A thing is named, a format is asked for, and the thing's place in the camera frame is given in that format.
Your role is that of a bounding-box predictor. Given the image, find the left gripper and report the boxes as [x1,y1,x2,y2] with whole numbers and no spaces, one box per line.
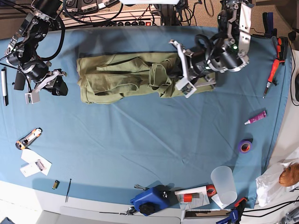
[169,39,216,98]

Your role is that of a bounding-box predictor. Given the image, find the blue plastic box device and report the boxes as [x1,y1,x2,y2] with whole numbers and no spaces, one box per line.
[130,184,178,216]

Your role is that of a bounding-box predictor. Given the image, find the pink glue tube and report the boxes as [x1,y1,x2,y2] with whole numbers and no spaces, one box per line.
[244,110,267,125]

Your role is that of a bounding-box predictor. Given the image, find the white paper cards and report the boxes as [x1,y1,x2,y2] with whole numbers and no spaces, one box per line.
[20,149,52,177]

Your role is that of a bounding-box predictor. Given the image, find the orange black tool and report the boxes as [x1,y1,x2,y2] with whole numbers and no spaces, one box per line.
[274,36,288,64]

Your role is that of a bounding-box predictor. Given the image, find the black remote control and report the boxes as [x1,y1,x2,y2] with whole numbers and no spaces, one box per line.
[14,71,26,91]

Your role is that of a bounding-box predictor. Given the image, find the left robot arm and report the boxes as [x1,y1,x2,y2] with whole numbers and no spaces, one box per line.
[169,0,255,98]

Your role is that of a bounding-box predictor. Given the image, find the white black marker pen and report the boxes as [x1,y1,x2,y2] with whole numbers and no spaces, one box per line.
[0,67,8,106]

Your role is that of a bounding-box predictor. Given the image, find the white plastic bag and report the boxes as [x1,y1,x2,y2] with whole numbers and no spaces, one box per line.
[256,149,299,207]

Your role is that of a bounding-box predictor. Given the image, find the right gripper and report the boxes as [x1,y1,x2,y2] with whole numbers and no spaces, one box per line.
[25,69,68,104]

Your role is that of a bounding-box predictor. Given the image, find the small green battery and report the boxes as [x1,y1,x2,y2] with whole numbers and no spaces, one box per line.
[52,180,60,189]

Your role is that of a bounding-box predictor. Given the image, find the translucent plastic cup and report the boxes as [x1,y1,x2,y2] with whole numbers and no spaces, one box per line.
[211,166,237,205]

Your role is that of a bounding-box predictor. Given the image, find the black tweezers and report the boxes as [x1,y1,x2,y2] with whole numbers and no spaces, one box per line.
[65,178,72,203]

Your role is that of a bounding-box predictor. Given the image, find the olive green t-shirt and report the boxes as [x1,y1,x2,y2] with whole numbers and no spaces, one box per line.
[76,52,217,105]

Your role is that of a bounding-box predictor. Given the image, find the purple tape roll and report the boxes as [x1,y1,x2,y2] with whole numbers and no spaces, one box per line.
[237,139,253,154]

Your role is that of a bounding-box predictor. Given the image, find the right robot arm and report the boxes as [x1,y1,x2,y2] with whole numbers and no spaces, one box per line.
[1,0,68,104]

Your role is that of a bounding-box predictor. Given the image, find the orange utility knife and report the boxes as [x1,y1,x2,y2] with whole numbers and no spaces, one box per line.
[15,128,43,150]

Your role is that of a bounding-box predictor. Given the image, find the blue clamp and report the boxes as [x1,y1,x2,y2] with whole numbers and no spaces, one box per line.
[216,197,248,224]

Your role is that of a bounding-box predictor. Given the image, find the blue table cloth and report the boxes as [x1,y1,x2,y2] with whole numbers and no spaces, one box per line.
[0,26,292,207]

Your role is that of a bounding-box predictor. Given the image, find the orange screwdriver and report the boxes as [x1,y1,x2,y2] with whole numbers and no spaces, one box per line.
[263,59,280,98]

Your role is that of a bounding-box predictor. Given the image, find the orange tape roll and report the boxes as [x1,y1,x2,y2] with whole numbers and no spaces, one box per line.
[206,184,217,197]

